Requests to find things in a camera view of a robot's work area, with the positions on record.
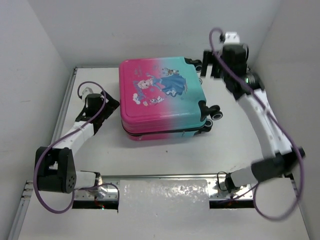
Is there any pink teal suitcase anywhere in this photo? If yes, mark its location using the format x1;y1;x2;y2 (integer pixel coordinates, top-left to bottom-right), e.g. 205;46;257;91
118;56;223;141

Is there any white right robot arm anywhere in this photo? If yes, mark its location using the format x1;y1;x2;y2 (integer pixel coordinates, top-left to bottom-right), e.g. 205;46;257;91
200;43;306;192

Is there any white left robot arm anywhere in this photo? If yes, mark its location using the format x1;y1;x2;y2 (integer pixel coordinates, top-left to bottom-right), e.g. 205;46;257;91
34;90;120;194

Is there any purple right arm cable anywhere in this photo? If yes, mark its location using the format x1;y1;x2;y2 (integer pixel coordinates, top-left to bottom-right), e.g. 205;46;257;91
208;27;305;221

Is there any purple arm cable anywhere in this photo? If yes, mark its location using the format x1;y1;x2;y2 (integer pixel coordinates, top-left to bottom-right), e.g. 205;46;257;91
32;81;121;214
208;27;305;221

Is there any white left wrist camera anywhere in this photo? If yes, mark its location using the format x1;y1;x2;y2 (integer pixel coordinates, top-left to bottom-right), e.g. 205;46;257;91
80;87;94;102

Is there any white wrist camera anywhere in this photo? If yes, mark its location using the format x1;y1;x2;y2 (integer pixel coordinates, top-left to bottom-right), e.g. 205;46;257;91
80;87;94;102
220;31;241;45

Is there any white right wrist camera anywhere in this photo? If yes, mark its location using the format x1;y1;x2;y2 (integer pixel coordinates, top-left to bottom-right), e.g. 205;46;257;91
220;31;241;45

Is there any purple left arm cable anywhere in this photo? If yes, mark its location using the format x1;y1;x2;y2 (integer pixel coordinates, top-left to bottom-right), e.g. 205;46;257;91
32;81;121;214

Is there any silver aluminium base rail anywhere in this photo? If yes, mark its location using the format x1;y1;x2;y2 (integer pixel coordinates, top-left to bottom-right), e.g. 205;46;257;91
19;176;255;201

